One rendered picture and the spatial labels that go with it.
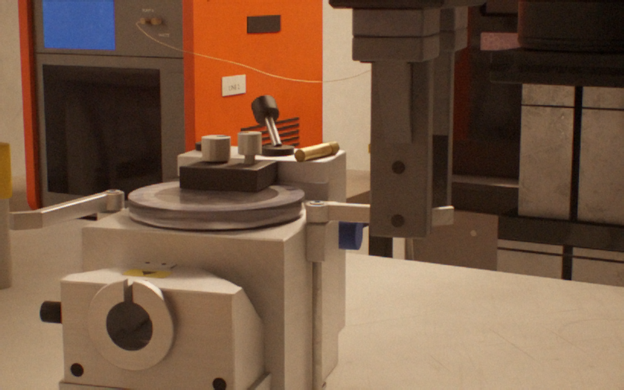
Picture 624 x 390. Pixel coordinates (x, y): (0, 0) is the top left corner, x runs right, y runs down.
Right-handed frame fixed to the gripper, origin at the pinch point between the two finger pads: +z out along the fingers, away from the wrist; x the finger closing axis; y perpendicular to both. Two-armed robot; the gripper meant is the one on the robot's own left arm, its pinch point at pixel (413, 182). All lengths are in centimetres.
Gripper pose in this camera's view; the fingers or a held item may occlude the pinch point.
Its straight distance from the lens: 53.3
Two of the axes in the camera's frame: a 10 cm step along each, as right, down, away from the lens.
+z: 0.0, 9.8, 1.8
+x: 2.8, -1.7, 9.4
